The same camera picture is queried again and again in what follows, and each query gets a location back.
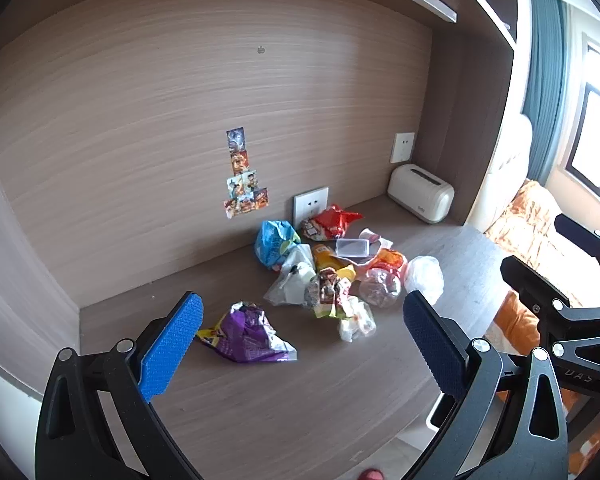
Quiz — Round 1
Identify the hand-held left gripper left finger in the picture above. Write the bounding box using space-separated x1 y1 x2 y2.
34 291 206 480

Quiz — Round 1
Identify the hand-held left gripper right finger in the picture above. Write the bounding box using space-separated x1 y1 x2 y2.
402 290 571 480

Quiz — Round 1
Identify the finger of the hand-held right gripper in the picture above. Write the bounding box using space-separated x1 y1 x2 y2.
554 214 600 302
500 256 600 368

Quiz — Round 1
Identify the orange label plastic bottle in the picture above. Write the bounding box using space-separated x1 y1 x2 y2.
355 249 408 308

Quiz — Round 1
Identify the yellow paper cup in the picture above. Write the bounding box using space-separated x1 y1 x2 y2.
311 243 357 283

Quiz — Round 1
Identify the bed with orange cover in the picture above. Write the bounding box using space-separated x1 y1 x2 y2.
482 178 600 478

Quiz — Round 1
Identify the white bin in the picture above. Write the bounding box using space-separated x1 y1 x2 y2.
426 392 456 431

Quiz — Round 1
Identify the white plastic bag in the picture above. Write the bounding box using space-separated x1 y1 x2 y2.
404 255 445 306

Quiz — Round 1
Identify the purple snack bag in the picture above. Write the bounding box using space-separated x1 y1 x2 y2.
196 301 299 364

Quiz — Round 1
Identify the crumpled white wrapper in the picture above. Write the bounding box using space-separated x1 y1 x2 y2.
337 296 377 343

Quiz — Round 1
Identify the white padded headboard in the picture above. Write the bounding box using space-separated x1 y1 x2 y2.
472 112 533 233

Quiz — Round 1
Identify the dark framed window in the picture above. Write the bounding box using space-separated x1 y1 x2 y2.
565 35 600 201

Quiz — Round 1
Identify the brown snack wrapper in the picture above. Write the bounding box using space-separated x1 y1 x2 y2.
305 267 353 318

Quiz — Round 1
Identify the white and red wrapper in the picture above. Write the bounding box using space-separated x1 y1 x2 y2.
358 228 395 252

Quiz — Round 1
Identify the clear plastic box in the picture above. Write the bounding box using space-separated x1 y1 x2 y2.
335 238 372 259

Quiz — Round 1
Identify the clear plastic bag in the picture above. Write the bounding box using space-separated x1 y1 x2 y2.
263 245 317 307

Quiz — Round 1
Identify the blue snack bag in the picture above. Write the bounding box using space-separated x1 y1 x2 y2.
254 220 302 268

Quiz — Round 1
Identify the white toaster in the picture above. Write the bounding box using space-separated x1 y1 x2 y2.
387 163 455 224

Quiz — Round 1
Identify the grey-blue curtain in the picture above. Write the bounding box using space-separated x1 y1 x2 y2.
522 0 568 186

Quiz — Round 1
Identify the red snack bag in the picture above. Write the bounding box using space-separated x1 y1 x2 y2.
300 204 365 242

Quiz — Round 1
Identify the white wall socket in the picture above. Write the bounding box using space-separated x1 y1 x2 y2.
293 186 330 226
390 132 416 164

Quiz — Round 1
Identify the group of cartoon wall stickers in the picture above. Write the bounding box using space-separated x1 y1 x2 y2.
223 127 270 219

